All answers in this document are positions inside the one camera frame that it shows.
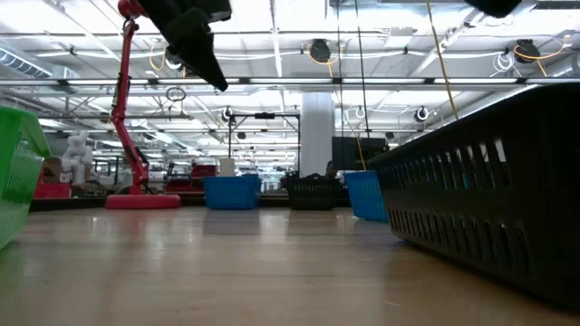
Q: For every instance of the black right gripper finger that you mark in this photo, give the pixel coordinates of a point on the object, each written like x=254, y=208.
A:
x=494, y=6

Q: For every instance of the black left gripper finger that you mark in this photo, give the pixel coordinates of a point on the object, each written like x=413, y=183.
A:
x=195, y=45

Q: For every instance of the black slotted plastic basket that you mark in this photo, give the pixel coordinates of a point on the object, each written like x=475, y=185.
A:
x=498, y=217
x=312, y=194

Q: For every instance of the green slotted plastic basket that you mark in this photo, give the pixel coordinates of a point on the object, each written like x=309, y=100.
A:
x=18, y=181

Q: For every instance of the blue slotted plastic basket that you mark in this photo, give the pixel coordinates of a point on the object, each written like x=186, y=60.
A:
x=364, y=194
x=231, y=192

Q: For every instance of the black low shelf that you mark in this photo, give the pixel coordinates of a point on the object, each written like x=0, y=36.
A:
x=192, y=202

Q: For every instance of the small black ceiling reel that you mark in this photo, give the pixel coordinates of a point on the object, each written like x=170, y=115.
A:
x=422, y=114
x=227, y=114

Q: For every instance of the red tool cart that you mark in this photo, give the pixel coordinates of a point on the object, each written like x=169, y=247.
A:
x=201, y=171

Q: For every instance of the long ceiling light bar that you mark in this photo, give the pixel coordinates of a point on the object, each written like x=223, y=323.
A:
x=385, y=81

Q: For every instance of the white square pillar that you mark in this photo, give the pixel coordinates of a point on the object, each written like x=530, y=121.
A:
x=317, y=131

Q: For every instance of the white humanoid figure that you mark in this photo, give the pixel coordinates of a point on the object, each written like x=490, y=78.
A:
x=77, y=156

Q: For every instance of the red articulated stand with base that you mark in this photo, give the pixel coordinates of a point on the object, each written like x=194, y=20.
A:
x=142, y=201

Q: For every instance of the person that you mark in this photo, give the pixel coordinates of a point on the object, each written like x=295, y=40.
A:
x=331, y=169

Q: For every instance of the brown cardboard box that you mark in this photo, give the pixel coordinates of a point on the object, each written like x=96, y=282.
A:
x=52, y=165

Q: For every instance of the black monitor screen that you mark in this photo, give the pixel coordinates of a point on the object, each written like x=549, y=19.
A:
x=346, y=154

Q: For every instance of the red storage boxes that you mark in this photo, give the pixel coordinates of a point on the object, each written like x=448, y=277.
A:
x=52, y=190

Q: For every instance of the black metal frame rig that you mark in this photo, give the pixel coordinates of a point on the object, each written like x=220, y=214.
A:
x=265, y=116

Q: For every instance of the silver ventilation duct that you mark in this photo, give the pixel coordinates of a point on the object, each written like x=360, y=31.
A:
x=22, y=65

